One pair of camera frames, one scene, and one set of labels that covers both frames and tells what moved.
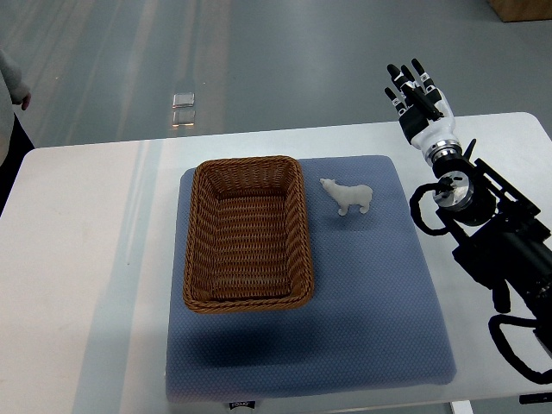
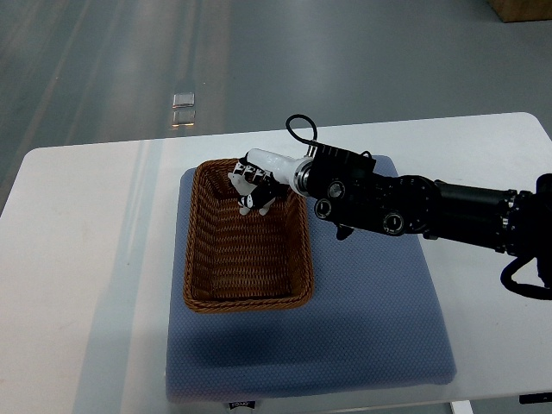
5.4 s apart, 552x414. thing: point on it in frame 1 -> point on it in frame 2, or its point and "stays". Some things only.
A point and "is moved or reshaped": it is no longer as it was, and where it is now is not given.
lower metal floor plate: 183,118 stays
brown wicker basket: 247,247 stays
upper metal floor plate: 183,100 stays
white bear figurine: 347,196 is moved or reshaped
